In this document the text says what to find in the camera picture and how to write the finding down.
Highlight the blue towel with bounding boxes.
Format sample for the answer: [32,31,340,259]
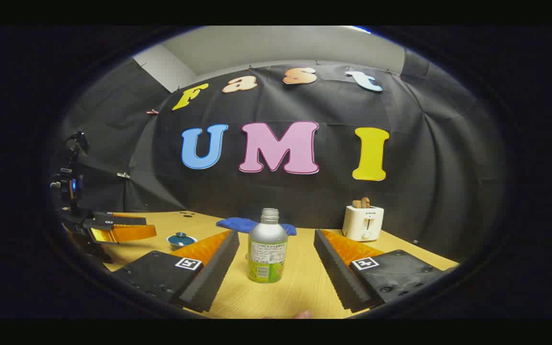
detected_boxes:
[216,217,298,236]

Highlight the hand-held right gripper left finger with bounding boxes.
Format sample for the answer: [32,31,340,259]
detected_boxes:
[113,229,241,313]

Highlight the silver water bottle green label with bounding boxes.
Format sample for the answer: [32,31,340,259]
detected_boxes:
[248,208,288,284]

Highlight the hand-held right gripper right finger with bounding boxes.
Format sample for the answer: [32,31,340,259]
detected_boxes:
[313,229,455,313]

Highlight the teal teacup white inside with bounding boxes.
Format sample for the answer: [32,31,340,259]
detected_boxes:
[167,238,198,251]

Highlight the black backdrop cloth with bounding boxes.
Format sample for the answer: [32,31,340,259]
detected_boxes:
[58,60,504,262]

